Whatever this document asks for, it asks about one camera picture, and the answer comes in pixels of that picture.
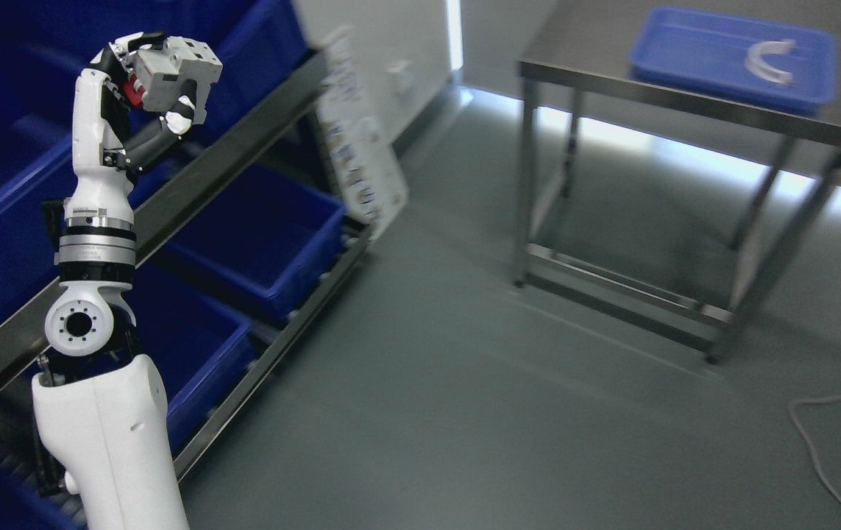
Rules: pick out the steel rack shelf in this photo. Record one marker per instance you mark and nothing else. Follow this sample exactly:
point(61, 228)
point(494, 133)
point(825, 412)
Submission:
point(170, 208)

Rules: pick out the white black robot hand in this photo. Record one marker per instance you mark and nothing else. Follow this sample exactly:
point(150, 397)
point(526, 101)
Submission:
point(113, 142)

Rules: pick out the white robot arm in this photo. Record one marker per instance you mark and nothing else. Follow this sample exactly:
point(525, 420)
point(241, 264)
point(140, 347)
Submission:
point(99, 402)

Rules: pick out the white sign board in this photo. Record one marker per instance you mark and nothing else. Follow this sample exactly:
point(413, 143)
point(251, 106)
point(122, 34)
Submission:
point(367, 172)

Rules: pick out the blue bin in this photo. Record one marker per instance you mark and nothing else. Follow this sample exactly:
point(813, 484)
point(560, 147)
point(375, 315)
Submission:
point(261, 245)
point(43, 47)
point(200, 347)

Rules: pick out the blue plastic tray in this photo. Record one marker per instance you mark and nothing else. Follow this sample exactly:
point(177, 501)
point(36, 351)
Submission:
point(703, 52)

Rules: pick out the white curved plastic bracket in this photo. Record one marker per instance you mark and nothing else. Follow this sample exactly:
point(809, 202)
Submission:
point(756, 62)

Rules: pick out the grey red circuit breaker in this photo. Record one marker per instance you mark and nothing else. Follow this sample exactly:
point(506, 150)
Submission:
point(159, 73)

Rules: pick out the stainless steel table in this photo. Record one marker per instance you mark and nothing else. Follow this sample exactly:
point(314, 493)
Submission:
point(636, 232)

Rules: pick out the blue bin upper left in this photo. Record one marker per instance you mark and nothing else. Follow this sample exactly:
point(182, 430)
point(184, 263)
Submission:
point(43, 47)

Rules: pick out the blue bin lower middle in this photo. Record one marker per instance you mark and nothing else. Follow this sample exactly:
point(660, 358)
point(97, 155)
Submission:
point(261, 245)

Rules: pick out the blue bin lower left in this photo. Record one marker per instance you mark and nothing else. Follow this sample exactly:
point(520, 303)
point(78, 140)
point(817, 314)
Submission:
point(200, 347)

